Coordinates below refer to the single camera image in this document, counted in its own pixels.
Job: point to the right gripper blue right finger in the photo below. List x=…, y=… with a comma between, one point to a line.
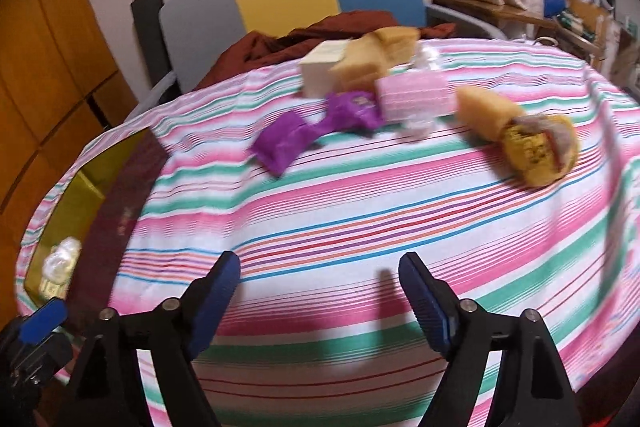
x=438, y=311

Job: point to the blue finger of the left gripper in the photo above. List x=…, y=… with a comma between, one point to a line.
x=38, y=326

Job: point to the pink capped plastic packet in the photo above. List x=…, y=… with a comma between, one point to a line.
x=415, y=98

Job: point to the dark red garment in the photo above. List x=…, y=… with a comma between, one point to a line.
x=256, y=50

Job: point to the cluttered wooden desk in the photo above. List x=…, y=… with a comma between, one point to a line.
x=588, y=28

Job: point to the amber storage box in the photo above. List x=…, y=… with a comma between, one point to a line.
x=100, y=208

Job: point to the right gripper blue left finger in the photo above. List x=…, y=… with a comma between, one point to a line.
x=204, y=302

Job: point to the striped pink green tablecloth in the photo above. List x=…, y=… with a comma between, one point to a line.
x=319, y=332

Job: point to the white plastic bag ball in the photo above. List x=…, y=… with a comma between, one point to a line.
x=58, y=268

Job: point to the small tan sponge block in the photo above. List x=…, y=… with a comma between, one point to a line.
x=399, y=43

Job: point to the cream wooden block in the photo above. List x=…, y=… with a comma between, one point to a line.
x=315, y=68

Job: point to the wooden wardrobe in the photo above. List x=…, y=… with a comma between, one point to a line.
x=60, y=88

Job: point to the purple snack wrapper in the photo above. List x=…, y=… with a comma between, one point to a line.
x=280, y=143

